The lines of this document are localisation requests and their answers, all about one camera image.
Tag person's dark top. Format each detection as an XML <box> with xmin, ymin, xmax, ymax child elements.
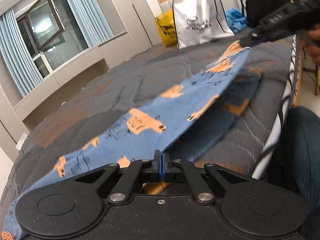
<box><xmin>236</xmin><ymin>0</ymin><xmax>293</xmax><ymax>28</ymax></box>

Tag blue plastic bag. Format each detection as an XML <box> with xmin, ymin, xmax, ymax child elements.
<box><xmin>224</xmin><ymin>8</ymin><xmax>249</xmax><ymax>34</ymax></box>

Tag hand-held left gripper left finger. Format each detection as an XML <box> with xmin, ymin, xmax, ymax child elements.
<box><xmin>75</xmin><ymin>150</ymin><xmax>162</xmax><ymax>204</ymax></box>

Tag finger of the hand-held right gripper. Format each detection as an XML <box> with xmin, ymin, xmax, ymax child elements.
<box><xmin>239</xmin><ymin>29</ymin><xmax>272</xmax><ymax>47</ymax></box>

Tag white shopping bag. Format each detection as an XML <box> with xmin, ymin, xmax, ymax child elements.
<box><xmin>172</xmin><ymin>0</ymin><xmax>235</xmax><ymax>50</ymax></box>

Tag blue pants with orange print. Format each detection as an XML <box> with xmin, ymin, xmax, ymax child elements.
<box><xmin>0</xmin><ymin>41</ymin><xmax>264</xmax><ymax>240</ymax></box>

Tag yellow bag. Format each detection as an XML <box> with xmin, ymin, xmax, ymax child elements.
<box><xmin>155</xmin><ymin>9</ymin><xmax>178</xmax><ymax>47</ymax></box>

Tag grey and orange quilted mattress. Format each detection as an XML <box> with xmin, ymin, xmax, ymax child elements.
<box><xmin>0</xmin><ymin>34</ymin><xmax>300</xmax><ymax>240</ymax></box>

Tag person's right hand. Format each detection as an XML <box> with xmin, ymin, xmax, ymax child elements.
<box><xmin>301</xmin><ymin>26</ymin><xmax>320</xmax><ymax>64</ymax></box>

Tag light blue curtain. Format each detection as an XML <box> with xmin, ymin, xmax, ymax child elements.
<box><xmin>0</xmin><ymin>7</ymin><xmax>43</xmax><ymax>98</ymax></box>
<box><xmin>59</xmin><ymin>0</ymin><xmax>114</xmax><ymax>48</ymax></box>

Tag person's dark trouser leg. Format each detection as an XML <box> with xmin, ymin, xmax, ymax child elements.
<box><xmin>272</xmin><ymin>106</ymin><xmax>320</xmax><ymax>240</ymax></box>

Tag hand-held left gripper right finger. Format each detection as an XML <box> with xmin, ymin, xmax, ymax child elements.
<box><xmin>161</xmin><ymin>152</ymin><xmax>250</xmax><ymax>204</ymax></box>

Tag white wall socket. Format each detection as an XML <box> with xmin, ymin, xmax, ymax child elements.
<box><xmin>16</xmin><ymin>132</ymin><xmax>28</xmax><ymax>151</ymax></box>

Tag window with dark frame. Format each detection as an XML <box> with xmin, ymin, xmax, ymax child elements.
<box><xmin>16</xmin><ymin>0</ymin><xmax>90</xmax><ymax>78</ymax></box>

